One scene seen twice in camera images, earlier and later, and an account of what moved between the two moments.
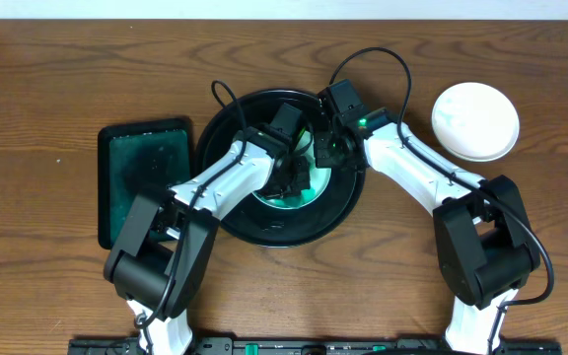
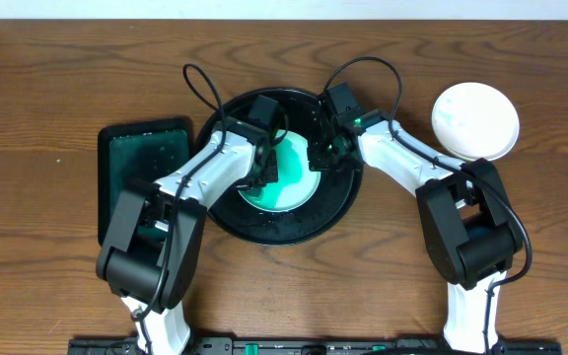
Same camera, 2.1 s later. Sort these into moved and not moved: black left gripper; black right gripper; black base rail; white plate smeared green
Moved: black left gripper
Not moved: black base rail; white plate smeared green; black right gripper
